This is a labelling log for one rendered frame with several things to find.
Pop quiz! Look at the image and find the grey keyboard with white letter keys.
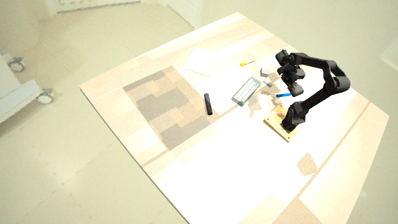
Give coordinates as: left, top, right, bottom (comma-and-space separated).
231, 76, 261, 107

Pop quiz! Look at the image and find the dark grey cylinder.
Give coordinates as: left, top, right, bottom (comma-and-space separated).
204, 93, 212, 116

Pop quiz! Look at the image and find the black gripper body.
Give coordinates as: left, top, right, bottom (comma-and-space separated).
277, 66, 304, 97

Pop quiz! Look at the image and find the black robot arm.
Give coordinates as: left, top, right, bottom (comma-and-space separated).
275, 49, 350, 134

